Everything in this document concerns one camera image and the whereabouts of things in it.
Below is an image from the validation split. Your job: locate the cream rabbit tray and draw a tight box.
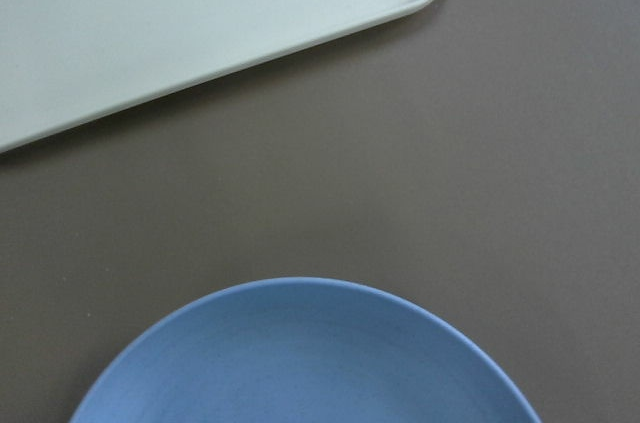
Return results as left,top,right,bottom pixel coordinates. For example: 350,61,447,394
1,0,433,151

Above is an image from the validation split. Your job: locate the blue plate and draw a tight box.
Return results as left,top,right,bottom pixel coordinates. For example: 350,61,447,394
73,278,537,422

